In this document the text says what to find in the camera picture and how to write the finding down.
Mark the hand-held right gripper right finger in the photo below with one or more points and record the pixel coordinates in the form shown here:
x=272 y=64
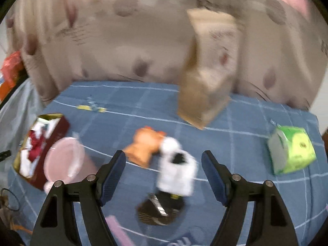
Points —
x=214 y=176

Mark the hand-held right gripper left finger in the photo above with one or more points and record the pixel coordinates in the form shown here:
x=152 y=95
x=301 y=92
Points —
x=114 y=176

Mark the white black soft toy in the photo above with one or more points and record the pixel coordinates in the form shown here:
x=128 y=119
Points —
x=176 y=180

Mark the gold metal tin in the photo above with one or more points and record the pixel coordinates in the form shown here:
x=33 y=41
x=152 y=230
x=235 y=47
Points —
x=59 y=133

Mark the blue checkered bedsheet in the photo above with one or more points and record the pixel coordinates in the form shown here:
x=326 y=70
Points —
x=243 y=158

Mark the orange plush toy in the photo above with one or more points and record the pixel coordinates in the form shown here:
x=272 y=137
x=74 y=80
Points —
x=143 y=146

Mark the pink plastic cup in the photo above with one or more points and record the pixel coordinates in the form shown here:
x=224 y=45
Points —
x=66 y=164

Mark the dark striped pouch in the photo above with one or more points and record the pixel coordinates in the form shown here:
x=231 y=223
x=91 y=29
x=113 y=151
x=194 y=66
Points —
x=153 y=210

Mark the pink strip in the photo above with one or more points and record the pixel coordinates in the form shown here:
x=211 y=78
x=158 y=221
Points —
x=120 y=232

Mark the brown paper bag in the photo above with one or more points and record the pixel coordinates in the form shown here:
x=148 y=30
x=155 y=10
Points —
x=205 y=94

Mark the green tissue pack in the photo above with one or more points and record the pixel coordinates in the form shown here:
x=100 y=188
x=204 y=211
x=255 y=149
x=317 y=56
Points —
x=292 y=148

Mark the red cloth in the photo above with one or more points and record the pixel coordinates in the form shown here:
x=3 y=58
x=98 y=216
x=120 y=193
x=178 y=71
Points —
x=35 y=146

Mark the beige leaf print curtain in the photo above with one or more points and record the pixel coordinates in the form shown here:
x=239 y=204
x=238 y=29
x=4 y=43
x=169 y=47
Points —
x=128 y=43

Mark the red plastic bag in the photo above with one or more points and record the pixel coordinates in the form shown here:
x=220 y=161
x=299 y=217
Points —
x=11 y=66

